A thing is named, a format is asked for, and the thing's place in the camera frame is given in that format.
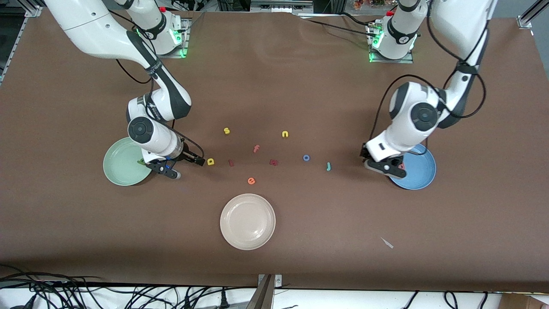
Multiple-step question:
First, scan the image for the brown cardboard box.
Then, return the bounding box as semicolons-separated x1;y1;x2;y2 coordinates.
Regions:
500;293;549;309

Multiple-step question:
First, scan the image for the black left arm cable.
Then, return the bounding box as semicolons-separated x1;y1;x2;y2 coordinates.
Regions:
368;13;487;148

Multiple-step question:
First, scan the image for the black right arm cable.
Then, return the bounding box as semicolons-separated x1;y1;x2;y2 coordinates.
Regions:
115;58;205;158

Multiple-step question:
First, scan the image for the green plate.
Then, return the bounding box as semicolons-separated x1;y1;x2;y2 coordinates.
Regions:
103;136;153;187

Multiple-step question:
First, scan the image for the aluminium frame rail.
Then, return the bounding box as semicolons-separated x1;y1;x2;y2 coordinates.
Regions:
0;0;43;84
517;0;549;30

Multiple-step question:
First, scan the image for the silver bracket plate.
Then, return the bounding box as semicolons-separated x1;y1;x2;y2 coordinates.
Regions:
258;275;283;289

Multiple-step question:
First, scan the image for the blue plate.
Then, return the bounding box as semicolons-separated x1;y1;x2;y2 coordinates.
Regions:
388;144;437;191

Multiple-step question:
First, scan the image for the silver metal box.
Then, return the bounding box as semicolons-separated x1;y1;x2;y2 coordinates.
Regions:
251;0;314;12

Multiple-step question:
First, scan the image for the beige plate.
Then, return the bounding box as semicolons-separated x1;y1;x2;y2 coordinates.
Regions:
220;194;276;251

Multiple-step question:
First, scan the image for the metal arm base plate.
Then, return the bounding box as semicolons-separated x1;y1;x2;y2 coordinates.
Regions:
369;24;414;64
154;19;190;58

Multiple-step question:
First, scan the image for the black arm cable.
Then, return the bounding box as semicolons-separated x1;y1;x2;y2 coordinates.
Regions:
368;13;487;148
115;58;205;158

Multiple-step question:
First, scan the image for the black base cable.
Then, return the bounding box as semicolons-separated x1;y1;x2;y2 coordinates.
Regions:
300;12;382;37

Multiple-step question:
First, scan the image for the orange flower decoration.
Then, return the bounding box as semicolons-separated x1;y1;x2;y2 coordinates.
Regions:
354;0;389;10

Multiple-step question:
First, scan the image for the grey metal beam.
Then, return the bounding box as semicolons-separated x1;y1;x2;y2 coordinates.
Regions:
247;275;275;309

